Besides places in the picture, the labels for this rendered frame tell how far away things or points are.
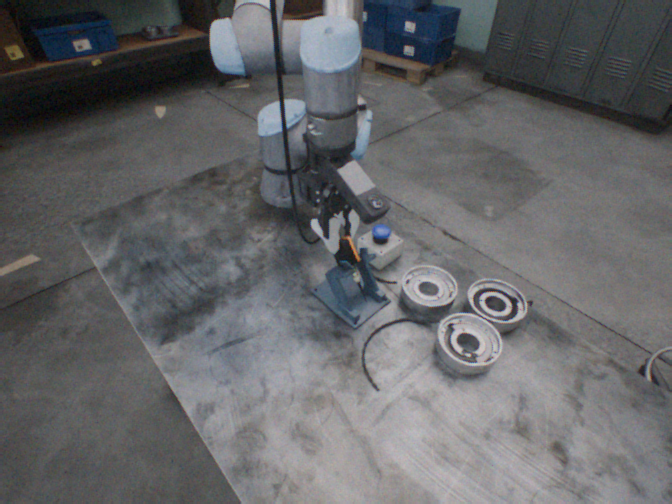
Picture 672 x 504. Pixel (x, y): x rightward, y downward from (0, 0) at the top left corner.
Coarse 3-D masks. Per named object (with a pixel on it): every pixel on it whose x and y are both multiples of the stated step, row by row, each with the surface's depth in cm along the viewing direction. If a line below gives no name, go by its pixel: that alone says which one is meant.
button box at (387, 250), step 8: (368, 232) 85; (360, 240) 83; (368, 240) 83; (376, 240) 83; (384, 240) 83; (392, 240) 83; (400, 240) 83; (368, 248) 82; (376, 248) 81; (384, 248) 81; (392, 248) 82; (400, 248) 84; (384, 256) 81; (392, 256) 84; (376, 264) 83; (384, 264) 83
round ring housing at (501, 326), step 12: (480, 288) 75; (504, 288) 75; (468, 300) 72; (480, 300) 74; (492, 300) 75; (504, 300) 73; (468, 312) 73; (480, 312) 70; (492, 312) 71; (504, 312) 71; (492, 324) 69; (504, 324) 68; (516, 324) 69
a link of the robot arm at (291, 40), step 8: (288, 24) 56; (296, 24) 56; (288, 32) 56; (296, 32) 56; (288, 40) 56; (296, 40) 56; (288, 48) 56; (296, 48) 56; (288, 56) 57; (296, 56) 57; (288, 64) 58; (296, 64) 58; (288, 72) 59; (296, 72) 59
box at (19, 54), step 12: (0, 12) 255; (12, 12) 271; (0, 24) 258; (12, 24) 263; (0, 36) 261; (12, 36) 266; (0, 48) 265; (12, 48) 269; (24, 48) 274; (0, 60) 267; (12, 60) 272; (24, 60) 277; (0, 72) 271
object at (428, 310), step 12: (408, 276) 78; (444, 276) 78; (420, 288) 78; (432, 288) 78; (456, 288) 74; (408, 300) 73; (432, 300) 73; (420, 312) 73; (432, 312) 72; (444, 312) 75
